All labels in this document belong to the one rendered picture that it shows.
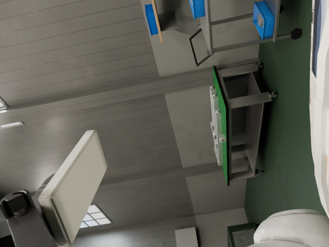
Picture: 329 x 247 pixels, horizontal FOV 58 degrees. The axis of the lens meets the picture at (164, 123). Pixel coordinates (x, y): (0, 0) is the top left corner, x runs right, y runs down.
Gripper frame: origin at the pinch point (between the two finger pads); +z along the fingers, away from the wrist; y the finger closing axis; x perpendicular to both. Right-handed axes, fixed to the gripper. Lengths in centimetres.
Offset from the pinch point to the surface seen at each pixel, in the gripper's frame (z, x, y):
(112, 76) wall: 441, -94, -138
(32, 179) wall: 539, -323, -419
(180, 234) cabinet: 681, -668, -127
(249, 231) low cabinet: 552, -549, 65
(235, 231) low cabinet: 553, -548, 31
